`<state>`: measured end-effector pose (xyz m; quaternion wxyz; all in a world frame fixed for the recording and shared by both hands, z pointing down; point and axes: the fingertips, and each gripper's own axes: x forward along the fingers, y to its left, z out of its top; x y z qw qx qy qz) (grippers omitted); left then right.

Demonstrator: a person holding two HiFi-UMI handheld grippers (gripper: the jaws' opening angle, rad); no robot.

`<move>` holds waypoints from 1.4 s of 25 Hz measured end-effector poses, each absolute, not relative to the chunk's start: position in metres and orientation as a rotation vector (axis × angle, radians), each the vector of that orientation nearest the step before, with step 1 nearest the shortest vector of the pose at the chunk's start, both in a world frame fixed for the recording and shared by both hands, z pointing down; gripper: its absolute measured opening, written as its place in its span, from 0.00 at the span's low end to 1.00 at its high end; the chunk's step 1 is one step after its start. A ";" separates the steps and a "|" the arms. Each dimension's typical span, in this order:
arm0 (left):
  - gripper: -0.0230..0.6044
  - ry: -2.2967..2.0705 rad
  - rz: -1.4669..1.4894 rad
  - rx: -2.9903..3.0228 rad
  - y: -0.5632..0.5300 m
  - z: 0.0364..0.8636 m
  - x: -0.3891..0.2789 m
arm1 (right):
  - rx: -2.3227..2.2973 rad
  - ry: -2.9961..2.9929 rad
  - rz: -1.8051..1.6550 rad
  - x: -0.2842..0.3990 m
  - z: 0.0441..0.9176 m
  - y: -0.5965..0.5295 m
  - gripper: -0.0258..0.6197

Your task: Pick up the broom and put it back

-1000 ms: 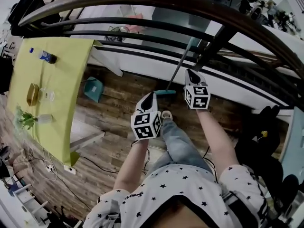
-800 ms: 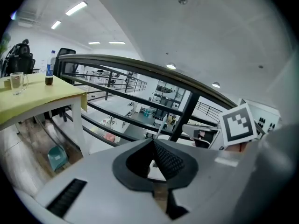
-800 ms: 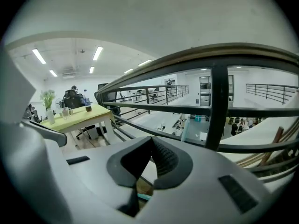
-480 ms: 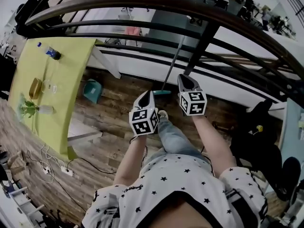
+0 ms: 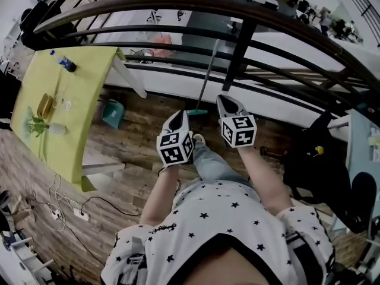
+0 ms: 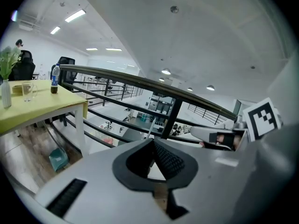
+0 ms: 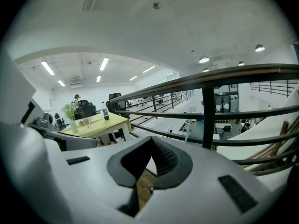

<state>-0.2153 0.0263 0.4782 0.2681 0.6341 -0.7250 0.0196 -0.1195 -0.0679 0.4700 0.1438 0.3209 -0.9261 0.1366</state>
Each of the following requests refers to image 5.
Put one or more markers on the wooden staircase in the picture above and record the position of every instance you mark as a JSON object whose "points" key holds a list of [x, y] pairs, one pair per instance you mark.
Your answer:
{"points": [[282, 73]]}

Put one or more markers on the person's chest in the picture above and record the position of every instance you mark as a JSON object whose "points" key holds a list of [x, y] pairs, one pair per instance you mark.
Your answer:
{"points": [[225, 266]]}

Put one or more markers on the table with light blue cloth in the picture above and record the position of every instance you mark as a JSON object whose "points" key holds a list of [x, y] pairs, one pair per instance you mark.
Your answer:
{"points": [[359, 147]]}

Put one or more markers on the white power strip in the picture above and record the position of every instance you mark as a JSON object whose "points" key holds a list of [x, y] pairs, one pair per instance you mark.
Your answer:
{"points": [[81, 214]]}

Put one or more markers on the black floor fan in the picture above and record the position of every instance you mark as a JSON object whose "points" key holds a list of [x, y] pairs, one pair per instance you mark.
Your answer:
{"points": [[142, 55]]}

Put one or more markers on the teal broom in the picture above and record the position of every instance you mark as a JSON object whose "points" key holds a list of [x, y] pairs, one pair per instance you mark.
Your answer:
{"points": [[197, 112]]}

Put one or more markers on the black mesh office chair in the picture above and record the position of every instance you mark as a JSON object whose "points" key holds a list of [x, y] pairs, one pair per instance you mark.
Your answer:
{"points": [[363, 200]]}

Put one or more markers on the yellow-green tablecloth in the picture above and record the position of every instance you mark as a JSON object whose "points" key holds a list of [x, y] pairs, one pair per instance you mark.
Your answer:
{"points": [[77, 105]]}

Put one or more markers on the plastic bottle with dark drink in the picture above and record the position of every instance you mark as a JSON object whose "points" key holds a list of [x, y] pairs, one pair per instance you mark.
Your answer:
{"points": [[66, 63]]}

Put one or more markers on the beige sneaker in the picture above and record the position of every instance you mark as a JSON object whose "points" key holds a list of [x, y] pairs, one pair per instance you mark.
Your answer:
{"points": [[199, 139]]}

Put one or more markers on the pink bag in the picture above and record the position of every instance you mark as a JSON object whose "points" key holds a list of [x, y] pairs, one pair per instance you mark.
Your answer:
{"points": [[162, 44]]}

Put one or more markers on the white star print shirt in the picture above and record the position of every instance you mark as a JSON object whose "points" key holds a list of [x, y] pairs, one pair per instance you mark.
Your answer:
{"points": [[219, 218]]}

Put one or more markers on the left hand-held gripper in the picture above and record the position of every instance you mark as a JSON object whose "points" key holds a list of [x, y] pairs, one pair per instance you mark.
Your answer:
{"points": [[175, 148]]}

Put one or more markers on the teal dustpan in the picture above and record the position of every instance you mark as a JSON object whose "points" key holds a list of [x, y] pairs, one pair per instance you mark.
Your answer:
{"points": [[113, 114]]}

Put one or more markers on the person's left forearm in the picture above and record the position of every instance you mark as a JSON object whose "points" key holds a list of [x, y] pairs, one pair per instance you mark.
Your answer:
{"points": [[157, 197]]}

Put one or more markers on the light blue jeans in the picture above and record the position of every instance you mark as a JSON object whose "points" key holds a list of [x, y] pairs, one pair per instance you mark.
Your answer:
{"points": [[212, 165]]}

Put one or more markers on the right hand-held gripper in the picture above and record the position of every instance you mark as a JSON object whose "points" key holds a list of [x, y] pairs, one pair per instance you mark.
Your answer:
{"points": [[239, 131]]}

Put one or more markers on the yellow charm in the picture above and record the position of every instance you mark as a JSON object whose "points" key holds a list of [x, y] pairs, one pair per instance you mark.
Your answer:
{"points": [[319, 150]]}

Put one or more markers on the black metal balcony railing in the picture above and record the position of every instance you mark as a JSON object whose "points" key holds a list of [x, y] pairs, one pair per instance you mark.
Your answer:
{"points": [[360, 7]]}

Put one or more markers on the black backpack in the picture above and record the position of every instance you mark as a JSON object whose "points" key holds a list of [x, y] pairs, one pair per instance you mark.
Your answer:
{"points": [[320, 174]]}

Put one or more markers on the green plant bouquet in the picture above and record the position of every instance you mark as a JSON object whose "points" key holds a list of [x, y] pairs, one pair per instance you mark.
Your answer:
{"points": [[37, 125]]}

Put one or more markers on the dark railing with wooden handrail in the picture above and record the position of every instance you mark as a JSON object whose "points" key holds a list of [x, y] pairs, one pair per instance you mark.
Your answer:
{"points": [[178, 0]]}

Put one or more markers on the person's right forearm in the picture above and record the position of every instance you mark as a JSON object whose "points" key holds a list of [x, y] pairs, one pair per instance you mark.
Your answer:
{"points": [[267, 180]]}

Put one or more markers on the white vase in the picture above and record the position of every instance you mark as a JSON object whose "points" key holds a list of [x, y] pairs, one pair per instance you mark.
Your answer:
{"points": [[57, 129]]}

